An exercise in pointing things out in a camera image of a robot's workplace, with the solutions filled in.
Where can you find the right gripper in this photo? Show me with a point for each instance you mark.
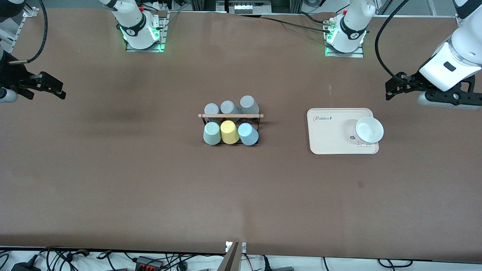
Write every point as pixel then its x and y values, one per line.
pixel 11 74

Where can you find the yellow cup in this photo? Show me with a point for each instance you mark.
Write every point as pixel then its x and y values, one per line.
pixel 229 132

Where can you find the pale green cup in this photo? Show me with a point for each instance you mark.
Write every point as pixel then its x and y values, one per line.
pixel 212 133

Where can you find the black orange connector block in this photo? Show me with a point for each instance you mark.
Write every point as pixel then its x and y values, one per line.
pixel 148 262

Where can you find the light blue cup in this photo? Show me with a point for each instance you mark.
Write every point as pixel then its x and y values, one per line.
pixel 247 134

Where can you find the aluminium frame profile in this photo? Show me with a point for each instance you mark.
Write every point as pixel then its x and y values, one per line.
pixel 30 12
pixel 458 19

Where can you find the grey camera post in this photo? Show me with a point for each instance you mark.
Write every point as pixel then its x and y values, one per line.
pixel 230 259

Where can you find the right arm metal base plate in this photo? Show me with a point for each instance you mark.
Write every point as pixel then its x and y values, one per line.
pixel 160 37

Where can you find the beige plastic tray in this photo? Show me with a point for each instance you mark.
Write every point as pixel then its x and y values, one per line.
pixel 331 145

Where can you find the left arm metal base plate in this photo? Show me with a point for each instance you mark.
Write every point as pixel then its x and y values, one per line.
pixel 357 54

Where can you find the white bowl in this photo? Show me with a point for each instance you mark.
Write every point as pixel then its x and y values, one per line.
pixel 369 130

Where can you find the grey electronics box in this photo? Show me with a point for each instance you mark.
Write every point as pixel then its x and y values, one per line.
pixel 244 7

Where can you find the grey cup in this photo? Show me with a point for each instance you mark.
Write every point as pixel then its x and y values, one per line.
pixel 228 107
pixel 212 109
pixel 248 103

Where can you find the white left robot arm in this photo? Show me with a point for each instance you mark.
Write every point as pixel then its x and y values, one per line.
pixel 352 26

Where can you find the white power strip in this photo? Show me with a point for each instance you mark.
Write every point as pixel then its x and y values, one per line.
pixel 160 4

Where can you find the white camera bracket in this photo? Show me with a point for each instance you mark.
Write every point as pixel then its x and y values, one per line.
pixel 243 247

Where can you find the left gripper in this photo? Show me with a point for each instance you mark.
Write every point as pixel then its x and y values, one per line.
pixel 414 81

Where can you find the black power adapter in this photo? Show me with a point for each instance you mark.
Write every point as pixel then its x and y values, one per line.
pixel 26 267

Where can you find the brown table cover sheet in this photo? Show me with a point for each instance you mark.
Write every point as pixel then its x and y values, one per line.
pixel 150 188

